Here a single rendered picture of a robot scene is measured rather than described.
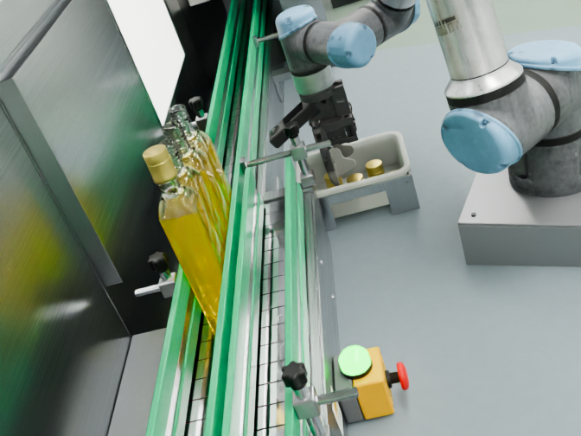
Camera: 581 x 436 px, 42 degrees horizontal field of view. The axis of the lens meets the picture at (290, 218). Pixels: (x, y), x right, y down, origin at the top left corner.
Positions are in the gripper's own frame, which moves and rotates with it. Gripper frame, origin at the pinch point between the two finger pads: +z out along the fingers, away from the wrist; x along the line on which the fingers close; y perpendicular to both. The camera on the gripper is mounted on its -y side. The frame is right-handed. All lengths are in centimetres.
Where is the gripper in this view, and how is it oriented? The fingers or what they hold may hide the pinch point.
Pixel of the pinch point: (333, 177)
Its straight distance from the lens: 154.2
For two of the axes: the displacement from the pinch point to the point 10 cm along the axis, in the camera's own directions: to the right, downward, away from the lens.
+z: 2.9, 8.0, 5.2
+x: -0.2, -5.4, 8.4
